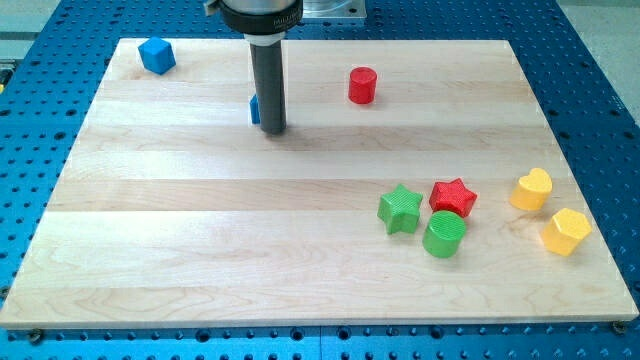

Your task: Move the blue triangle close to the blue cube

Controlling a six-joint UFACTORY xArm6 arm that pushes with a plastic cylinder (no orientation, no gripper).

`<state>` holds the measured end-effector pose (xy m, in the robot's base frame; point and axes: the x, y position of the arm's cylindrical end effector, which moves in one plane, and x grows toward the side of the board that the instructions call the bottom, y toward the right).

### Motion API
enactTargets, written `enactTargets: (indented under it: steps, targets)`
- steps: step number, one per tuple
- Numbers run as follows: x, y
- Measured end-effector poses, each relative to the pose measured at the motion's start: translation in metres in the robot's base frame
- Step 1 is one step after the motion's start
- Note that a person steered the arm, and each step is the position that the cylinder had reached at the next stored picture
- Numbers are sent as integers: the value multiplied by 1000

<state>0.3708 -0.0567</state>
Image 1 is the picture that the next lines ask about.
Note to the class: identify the blue triangle block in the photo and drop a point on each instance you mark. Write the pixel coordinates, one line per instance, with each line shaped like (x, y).
(254, 110)

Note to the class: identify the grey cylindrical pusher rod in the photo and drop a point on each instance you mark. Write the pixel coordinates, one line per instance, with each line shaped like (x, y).
(266, 60)

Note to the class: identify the blue cube block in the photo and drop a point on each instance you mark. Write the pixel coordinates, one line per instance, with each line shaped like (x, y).
(157, 55)

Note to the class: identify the green star block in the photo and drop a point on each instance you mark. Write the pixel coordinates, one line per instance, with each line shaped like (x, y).
(400, 210)

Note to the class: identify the light wooden board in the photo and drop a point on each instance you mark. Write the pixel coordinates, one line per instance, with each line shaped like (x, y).
(172, 210)

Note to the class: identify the red cylinder block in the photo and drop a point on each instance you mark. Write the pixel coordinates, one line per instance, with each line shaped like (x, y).
(362, 85)

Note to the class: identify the red star block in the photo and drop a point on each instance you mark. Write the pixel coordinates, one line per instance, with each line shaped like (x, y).
(452, 196)

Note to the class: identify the green cylinder block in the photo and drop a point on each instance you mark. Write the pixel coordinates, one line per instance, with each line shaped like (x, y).
(444, 233)

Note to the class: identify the yellow heart block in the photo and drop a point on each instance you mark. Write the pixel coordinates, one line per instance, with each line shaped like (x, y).
(532, 190)

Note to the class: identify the yellow hexagon block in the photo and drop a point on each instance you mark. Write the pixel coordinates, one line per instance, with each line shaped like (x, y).
(565, 231)

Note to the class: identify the blue perforated metal table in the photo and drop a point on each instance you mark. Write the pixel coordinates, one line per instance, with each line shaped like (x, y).
(581, 59)

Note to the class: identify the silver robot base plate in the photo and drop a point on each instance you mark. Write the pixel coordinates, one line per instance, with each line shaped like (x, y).
(317, 9)

